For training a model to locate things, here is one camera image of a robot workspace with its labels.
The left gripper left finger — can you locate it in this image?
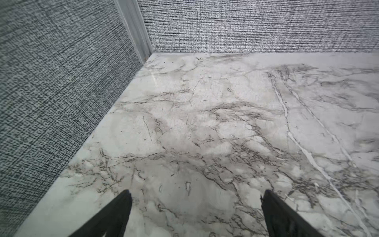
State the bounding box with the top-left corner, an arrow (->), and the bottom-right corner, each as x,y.
71,190 -> 133,237

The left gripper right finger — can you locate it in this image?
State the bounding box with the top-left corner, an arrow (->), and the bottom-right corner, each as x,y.
261,190 -> 323,237

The aluminium enclosure frame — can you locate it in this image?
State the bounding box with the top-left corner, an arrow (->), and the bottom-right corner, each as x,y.
115,0 -> 153,64

